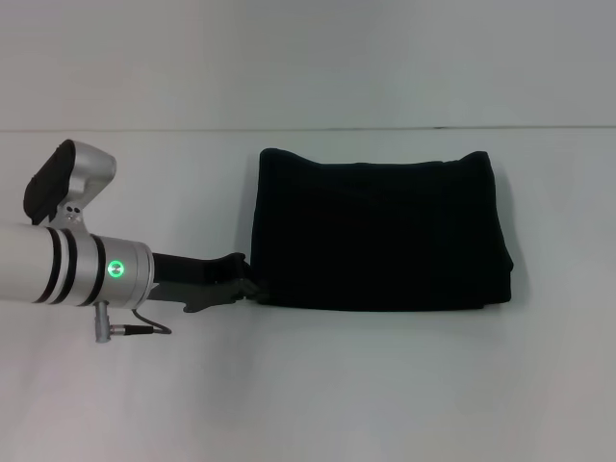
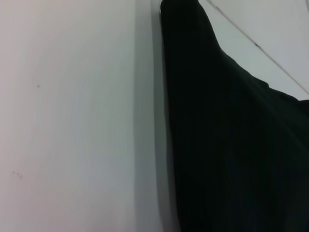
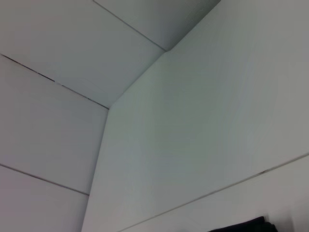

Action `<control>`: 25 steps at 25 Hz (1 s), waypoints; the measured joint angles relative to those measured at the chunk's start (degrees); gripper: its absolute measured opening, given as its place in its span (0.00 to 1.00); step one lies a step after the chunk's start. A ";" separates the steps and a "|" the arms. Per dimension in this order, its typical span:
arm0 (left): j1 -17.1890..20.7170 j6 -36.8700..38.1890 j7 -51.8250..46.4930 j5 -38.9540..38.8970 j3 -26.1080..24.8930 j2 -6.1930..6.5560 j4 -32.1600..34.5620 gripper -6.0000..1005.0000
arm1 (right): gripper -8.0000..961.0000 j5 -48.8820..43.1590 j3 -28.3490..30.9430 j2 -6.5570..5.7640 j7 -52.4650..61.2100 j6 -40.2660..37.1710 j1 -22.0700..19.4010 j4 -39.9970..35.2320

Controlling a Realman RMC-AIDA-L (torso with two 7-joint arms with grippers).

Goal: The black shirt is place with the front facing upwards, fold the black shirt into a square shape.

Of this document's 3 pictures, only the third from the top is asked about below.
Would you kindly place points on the black shirt with FREE print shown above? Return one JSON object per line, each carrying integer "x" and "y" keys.
{"x": 246, "y": 226}

